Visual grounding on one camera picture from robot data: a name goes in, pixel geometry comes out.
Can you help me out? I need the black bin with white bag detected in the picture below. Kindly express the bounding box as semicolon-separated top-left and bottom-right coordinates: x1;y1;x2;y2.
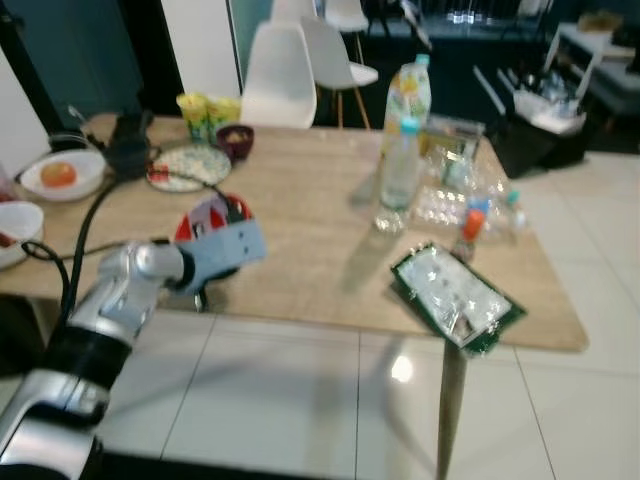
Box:
490;80;591;179

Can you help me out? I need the white bowl with orange fruit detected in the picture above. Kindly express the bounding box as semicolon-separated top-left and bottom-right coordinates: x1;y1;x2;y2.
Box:
20;150;108;203

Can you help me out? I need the yellow cup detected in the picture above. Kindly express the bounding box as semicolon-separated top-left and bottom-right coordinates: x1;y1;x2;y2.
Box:
205;97;243;131
177;93;211;141

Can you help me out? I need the clear water bottle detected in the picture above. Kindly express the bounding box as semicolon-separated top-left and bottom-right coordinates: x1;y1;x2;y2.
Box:
375;117;423;233

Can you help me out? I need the dark maroon bowl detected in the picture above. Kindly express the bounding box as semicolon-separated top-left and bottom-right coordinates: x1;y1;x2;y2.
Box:
215;124;256;163

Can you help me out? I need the white desk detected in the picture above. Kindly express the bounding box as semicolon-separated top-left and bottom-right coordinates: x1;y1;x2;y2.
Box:
545;20;640;116

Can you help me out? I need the green-edged clear package box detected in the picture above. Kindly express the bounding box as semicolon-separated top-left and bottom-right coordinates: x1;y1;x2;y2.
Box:
420;115;486;191

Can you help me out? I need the red patterned bowl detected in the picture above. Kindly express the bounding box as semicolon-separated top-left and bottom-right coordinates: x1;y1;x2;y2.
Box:
175;193;253;251

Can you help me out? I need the orange-capped sauce bottle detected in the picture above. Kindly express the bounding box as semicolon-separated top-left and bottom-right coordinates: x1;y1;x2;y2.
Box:
455;197;491;263

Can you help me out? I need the large yellow-label bottle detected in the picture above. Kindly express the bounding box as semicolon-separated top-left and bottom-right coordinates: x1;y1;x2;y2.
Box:
385;55;433;131

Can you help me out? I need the plain white bowl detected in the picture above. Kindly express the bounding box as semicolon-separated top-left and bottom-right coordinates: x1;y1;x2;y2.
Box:
0;200;46;269

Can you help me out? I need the round patterned plate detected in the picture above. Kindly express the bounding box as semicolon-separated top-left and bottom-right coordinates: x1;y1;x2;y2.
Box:
147;143;233;193

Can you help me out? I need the black small appliance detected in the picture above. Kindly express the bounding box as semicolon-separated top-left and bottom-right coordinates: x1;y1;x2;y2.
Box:
105;110;153;181

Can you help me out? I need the green foil-wrapped tray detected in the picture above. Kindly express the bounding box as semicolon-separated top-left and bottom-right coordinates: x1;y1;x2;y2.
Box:
390;243;528;356

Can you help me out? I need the wooden dining table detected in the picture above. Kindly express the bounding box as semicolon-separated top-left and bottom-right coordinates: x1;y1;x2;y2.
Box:
0;112;589;480

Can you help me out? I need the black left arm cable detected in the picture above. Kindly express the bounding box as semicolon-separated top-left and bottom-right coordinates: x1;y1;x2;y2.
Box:
20;160;233;331

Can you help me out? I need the small teal-capped bottle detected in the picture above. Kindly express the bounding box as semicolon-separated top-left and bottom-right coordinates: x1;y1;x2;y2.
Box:
500;190;526;241

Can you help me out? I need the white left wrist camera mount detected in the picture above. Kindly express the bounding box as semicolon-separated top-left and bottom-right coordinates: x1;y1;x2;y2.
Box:
183;218;268;293

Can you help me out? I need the white shell chair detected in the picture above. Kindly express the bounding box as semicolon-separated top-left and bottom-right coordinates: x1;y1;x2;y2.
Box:
300;15;381;129
270;0;319;26
240;22;319;131
325;0;371;36

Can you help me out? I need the black backpack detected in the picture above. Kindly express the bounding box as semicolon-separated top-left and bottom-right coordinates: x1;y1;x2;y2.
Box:
608;25;640;73

